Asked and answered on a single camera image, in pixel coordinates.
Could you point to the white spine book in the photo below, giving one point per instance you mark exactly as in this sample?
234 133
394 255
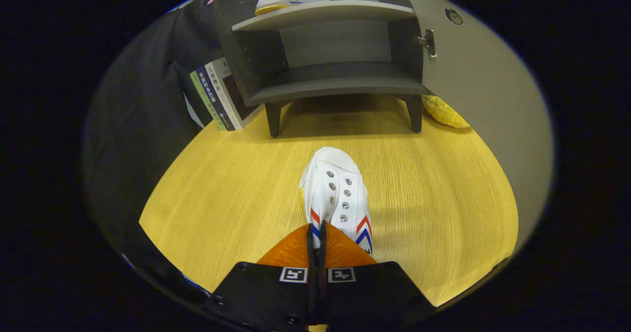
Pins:
226 93

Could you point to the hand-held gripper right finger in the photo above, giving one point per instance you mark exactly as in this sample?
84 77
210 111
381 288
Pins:
379 292

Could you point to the black backdrop cloth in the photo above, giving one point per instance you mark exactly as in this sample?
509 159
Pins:
138 125

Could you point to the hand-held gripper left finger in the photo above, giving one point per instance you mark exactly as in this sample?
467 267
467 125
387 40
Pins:
261 297

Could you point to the yellow plush bun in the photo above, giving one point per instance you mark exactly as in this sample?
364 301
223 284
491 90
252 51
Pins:
446 113

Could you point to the beige shoe cabinet door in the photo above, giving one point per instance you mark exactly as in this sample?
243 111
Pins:
473 76

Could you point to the dark grey shoe cabinet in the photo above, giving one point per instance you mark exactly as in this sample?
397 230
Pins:
256 56

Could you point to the white striped canvas shoe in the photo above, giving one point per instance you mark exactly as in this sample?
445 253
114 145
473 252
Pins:
276 2
335 194

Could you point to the dark blue spine book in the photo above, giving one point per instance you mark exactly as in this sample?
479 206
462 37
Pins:
215 98

